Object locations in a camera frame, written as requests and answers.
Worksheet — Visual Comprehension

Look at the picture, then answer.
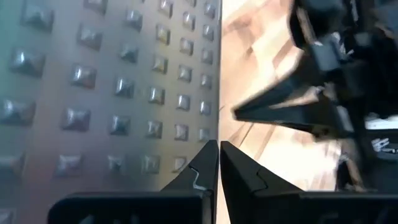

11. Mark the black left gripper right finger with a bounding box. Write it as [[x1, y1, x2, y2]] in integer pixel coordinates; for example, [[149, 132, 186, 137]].
[[220, 140, 398, 224]]

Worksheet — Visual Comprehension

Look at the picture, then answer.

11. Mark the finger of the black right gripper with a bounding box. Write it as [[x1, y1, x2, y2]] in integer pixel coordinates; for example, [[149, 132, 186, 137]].
[[233, 58, 322, 115], [234, 98, 354, 138]]

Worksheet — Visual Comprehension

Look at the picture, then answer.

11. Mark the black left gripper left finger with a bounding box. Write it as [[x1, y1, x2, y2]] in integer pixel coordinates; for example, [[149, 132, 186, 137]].
[[47, 139, 219, 224]]

